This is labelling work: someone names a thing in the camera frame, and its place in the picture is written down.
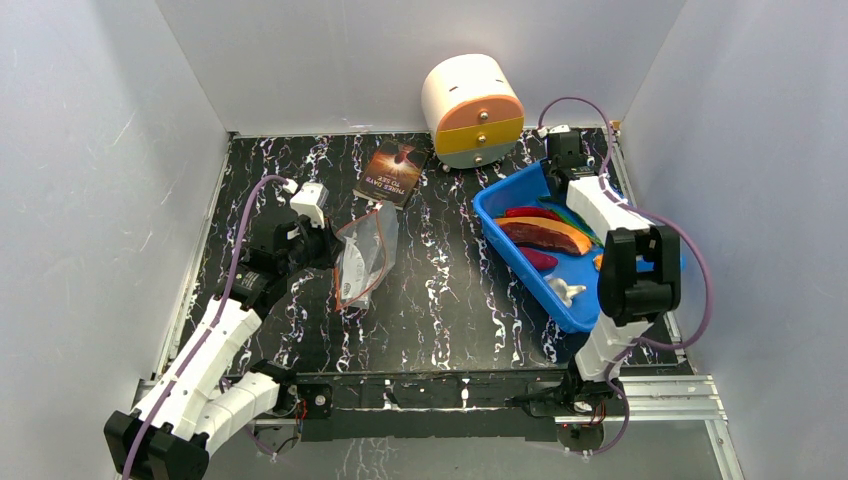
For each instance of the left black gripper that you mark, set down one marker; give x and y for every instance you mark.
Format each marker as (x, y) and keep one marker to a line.
(332, 246)

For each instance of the clear zip bag orange zipper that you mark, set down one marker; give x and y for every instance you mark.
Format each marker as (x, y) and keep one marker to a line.
(369, 246)

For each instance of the green toy pepper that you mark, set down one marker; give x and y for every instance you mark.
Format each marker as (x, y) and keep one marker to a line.
(548, 203)

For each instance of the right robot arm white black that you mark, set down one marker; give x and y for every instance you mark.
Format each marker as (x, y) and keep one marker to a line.
(639, 273)

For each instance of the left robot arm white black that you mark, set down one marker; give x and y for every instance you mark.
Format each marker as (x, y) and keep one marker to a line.
(173, 431)

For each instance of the dark paperback book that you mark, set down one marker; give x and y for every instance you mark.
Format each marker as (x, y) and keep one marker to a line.
(392, 174)

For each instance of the round white drawer cabinet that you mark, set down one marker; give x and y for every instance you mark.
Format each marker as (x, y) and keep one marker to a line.
(472, 113)

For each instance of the dark red sweet potato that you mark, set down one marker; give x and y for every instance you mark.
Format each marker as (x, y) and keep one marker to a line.
(542, 238)

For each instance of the red toy chili pepper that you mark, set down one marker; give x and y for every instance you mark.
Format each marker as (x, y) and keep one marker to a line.
(532, 211)

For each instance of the magenta purple toy vegetable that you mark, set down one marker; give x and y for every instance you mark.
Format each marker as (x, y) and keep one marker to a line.
(540, 261)

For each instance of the white toy garlic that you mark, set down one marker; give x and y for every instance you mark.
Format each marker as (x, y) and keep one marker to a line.
(564, 291)

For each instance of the orange toy squash slice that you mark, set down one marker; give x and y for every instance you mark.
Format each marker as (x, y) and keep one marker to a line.
(550, 224)

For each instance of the blue plastic bin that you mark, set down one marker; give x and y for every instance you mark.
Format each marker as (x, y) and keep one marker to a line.
(522, 189)

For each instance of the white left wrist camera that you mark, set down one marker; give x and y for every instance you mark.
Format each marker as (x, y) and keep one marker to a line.
(309, 200)

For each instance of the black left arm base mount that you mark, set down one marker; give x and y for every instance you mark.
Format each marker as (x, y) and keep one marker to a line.
(259, 394)

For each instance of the aluminium front rail frame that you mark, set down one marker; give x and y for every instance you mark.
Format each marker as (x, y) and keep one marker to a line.
(472, 404)

